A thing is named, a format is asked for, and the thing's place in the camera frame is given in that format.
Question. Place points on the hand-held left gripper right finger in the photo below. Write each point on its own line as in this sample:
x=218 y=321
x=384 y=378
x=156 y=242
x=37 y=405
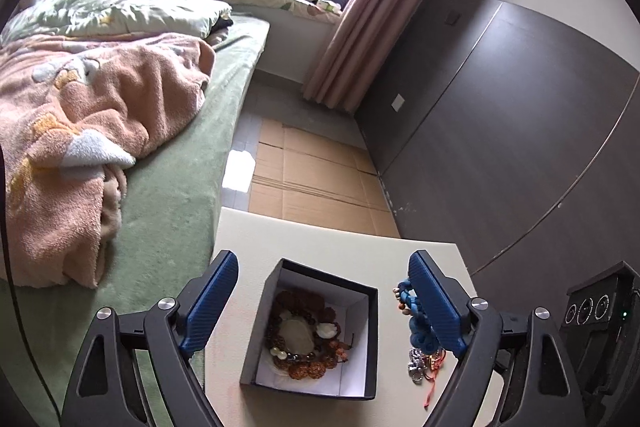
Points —
x=435 y=307

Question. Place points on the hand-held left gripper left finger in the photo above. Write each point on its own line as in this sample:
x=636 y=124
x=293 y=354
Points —
x=210 y=302

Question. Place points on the black jewelry box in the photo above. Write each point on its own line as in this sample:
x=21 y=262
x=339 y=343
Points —
x=256 y=332

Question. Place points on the green bed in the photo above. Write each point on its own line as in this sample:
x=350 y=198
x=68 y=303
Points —
x=165 y=207

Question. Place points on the flattened cardboard sheet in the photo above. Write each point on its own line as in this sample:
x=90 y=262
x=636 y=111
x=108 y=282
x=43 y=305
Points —
x=310 y=187

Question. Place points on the peach fleece blanket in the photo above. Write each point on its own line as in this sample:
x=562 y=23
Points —
x=100 y=107

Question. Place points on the pink curtain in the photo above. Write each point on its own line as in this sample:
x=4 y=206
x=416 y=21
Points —
x=360 y=32

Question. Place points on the light green quilt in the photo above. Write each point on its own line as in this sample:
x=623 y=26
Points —
x=125 y=12

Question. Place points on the white wall socket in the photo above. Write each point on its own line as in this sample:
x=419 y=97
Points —
x=398 y=102

